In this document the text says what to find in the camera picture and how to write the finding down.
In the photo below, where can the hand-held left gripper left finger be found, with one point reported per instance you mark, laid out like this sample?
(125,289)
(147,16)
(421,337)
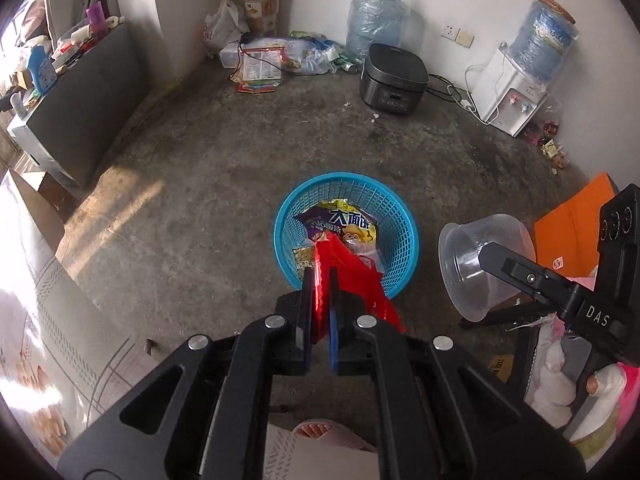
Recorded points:
(309,310)

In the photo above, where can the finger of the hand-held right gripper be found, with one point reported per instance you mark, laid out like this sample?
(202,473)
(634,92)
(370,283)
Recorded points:
(505,319)
(530,277)

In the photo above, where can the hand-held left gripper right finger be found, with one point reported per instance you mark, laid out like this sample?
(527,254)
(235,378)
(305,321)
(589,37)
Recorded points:
(334,320)

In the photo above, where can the red plastic wrapper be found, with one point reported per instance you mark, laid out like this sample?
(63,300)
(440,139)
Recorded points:
(360,285)

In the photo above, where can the clear plastic bowl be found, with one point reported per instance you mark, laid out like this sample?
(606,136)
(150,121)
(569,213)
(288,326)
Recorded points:
(475,270)

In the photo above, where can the purple snack bag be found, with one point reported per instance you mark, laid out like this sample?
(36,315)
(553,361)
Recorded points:
(345,227)

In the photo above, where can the blue plastic basket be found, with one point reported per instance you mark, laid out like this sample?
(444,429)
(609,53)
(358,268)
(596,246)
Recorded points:
(395,240)

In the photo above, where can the small yellow packet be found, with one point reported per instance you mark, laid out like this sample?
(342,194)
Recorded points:
(304,257)

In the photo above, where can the orange cardboard sheet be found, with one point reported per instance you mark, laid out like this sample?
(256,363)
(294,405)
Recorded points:
(570,220)

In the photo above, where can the white plush toy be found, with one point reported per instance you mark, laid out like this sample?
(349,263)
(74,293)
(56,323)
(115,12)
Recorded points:
(570,390)

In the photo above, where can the person's foot in pink slipper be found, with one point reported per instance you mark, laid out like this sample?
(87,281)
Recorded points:
(330,435)

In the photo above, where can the scattered snack packets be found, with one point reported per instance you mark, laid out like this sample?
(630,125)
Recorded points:
(547,142)

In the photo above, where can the white water dispenser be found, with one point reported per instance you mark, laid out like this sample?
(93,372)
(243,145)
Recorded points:
(505,95)

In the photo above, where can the blue water jug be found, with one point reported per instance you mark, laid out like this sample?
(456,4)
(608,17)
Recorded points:
(545,40)
(375,20)

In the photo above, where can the black rice cooker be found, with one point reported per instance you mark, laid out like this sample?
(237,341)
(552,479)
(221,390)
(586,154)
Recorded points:
(392,80)

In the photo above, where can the pile of packets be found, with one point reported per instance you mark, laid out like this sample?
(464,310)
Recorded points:
(280,60)

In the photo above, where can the floral tablecloth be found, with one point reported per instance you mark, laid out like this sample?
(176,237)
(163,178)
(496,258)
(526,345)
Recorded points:
(50,335)

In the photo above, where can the white plastic bag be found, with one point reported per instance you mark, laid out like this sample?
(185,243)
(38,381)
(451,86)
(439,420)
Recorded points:
(222,25)

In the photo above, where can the grey cabinet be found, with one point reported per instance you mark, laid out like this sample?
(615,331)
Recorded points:
(75,110)

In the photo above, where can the blue detergent bottle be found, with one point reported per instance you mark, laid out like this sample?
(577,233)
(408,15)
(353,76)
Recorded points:
(42,72)

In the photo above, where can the purple cup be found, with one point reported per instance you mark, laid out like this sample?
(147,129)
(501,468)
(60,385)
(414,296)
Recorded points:
(97,19)

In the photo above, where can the white wall socket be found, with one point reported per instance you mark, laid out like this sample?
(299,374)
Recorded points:
(457,35)

